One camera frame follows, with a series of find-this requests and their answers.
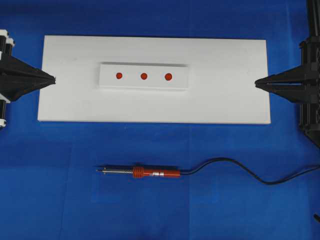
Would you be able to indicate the small white raised plate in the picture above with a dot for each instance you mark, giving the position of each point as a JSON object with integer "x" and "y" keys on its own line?
{"x": 167, "y": 77}

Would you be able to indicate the black aluminium frame rail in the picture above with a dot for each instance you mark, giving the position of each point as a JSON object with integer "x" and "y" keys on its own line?
{"x": 313, "y": 15}

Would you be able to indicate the red handled soldering iron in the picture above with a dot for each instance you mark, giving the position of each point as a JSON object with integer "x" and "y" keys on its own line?
{"x": 139, "y": 172}

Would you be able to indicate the large white foam board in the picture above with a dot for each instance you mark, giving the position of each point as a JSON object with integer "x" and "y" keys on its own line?
{"x": 221, "y": 80}

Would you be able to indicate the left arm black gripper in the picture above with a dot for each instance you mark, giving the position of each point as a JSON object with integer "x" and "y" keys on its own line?
{"x": 20, "y": 78}

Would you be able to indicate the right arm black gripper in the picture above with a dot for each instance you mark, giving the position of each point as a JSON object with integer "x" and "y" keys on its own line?
{"x": 310, "y": 111}

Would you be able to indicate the blue table cloth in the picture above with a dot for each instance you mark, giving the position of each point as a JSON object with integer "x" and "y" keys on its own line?
{"x": 49, "y": 189}

